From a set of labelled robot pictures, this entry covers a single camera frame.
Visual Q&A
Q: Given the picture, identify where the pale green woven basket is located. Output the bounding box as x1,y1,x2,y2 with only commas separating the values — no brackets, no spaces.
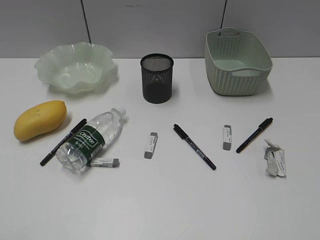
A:
204,27,273,97

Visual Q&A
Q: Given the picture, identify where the grey white eraser left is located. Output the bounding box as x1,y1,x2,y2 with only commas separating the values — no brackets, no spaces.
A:
86,157,120,168

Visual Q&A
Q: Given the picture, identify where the black mesh pen holder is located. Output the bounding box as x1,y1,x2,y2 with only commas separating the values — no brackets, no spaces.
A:
140,53,174,104

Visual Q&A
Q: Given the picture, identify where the grey white eraser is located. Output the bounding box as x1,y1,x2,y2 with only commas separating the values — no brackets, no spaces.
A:
144,132,158,159
86,157,120,168
222,124,232,151

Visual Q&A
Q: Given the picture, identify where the waste paper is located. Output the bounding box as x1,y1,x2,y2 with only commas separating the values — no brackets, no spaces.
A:
264,139,287,178

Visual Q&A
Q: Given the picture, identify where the pale green wavy plate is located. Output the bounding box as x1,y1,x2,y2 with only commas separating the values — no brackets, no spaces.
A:
34,42,119,95

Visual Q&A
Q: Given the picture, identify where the grey white eraser right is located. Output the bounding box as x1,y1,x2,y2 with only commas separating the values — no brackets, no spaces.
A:
222,124,232,151

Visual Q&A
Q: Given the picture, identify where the black marker pen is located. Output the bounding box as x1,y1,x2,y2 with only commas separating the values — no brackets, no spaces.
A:
236,117,273,154
40,118,87,167
173,124,217,170

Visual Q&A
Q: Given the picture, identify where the grey white eraser middle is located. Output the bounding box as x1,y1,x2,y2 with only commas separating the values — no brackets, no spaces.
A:
144,132,158,159

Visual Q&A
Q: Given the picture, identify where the clear plastic water bottle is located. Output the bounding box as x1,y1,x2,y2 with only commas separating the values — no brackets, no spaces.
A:
55,107,126,173

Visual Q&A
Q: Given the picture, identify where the yellow mango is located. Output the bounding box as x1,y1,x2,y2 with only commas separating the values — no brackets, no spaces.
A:
13,100,67,142

